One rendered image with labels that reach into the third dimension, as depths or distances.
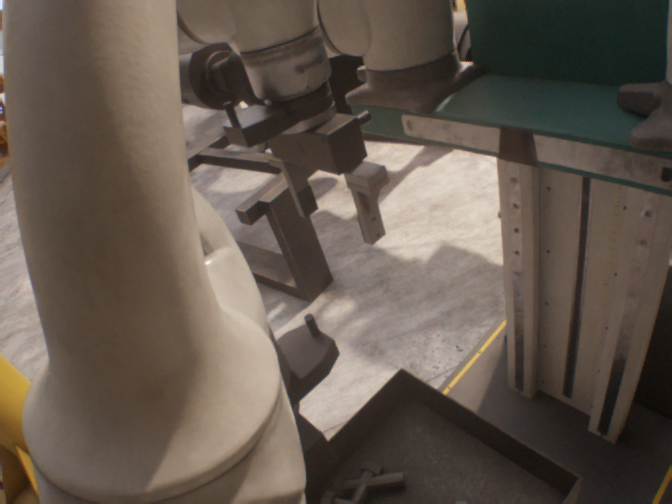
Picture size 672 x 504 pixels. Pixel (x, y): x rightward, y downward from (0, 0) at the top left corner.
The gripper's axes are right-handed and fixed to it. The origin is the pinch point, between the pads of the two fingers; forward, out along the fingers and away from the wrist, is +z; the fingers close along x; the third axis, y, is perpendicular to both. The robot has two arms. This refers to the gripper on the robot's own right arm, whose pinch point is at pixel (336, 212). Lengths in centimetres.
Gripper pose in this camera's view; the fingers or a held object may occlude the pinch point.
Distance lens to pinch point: 60.5
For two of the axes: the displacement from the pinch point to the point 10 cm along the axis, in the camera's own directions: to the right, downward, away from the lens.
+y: 6.9, -5.7, 4.3
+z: 2.5, 7.6, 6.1
